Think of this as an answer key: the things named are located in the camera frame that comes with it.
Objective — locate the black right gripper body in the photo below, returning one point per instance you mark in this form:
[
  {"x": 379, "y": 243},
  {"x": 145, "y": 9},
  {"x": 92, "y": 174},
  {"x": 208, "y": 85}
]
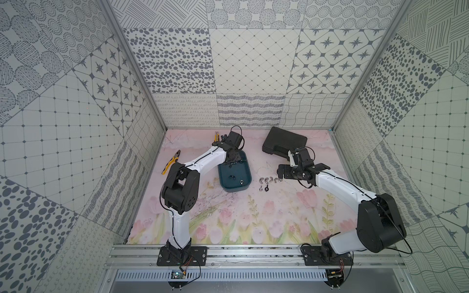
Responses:
[{"x": 292, "y": 173}]

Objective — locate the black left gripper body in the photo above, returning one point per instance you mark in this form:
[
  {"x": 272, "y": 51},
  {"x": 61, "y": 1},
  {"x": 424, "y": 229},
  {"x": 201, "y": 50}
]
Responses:
[{"x": 232, "y": 157}]

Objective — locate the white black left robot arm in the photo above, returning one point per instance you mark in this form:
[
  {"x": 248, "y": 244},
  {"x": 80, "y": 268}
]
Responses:
[{"x": 180, "y": 191}]

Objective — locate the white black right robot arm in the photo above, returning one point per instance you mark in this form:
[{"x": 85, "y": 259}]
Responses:
[{"x": 379, "y": 223}]

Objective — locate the teal plastic storage box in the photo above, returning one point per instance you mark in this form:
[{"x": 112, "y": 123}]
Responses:
[{"x": 235, "y": 177}]

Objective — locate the black plastic tool case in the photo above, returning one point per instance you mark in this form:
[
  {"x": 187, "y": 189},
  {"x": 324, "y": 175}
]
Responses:
[{"x": 279, "y": 142}]

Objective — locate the yellow black pliers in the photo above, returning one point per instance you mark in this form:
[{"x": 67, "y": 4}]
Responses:
[{"x": 173, "y": 160}]

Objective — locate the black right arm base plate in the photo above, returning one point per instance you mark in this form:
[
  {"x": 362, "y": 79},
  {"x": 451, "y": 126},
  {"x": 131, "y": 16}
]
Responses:
[{"x": 316, "y": 255}]

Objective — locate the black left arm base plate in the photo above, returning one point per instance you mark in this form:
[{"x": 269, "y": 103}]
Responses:
[{"x": 188, "y": 256}]

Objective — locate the aluminium mounting rail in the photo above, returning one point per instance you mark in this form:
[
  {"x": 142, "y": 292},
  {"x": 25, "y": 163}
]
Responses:
[{"x": 244, "y": 257}]

